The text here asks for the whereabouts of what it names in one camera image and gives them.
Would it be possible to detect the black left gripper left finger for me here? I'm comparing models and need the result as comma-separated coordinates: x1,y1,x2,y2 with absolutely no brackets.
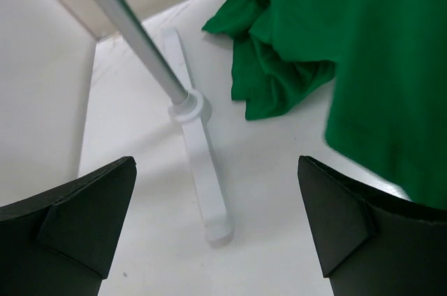
1,156,135,295

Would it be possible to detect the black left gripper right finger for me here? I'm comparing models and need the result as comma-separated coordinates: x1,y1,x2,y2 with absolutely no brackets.
298,156,446,295

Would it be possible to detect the green t shirt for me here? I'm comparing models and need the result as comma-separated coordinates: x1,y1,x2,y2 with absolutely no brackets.
203,0,446,209

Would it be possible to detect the silver clothes rack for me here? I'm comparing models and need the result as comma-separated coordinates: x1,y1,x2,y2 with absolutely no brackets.
94,0,234,248

